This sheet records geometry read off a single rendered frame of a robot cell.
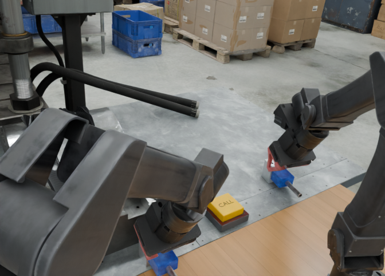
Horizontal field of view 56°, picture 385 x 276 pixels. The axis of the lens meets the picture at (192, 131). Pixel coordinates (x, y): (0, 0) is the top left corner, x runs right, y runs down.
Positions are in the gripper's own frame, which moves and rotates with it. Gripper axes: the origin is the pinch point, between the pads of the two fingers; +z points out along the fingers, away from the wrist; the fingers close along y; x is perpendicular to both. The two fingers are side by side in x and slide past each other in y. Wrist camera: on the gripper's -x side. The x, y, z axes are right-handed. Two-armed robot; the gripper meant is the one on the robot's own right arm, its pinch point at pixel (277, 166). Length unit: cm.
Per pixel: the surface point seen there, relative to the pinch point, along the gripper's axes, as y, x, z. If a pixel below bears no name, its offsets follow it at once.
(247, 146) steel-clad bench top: -1.7, -13.0, 12.6
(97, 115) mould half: 42.8, -24.1, 3.4
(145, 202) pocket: 38.5, 4.9, -6.4
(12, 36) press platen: 61, -62, 13
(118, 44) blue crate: -40, -293, 257
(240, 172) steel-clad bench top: 7.3, -2.9, 6.8
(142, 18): -75, -322, 242
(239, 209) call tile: 17.8, 10.2, -4.7
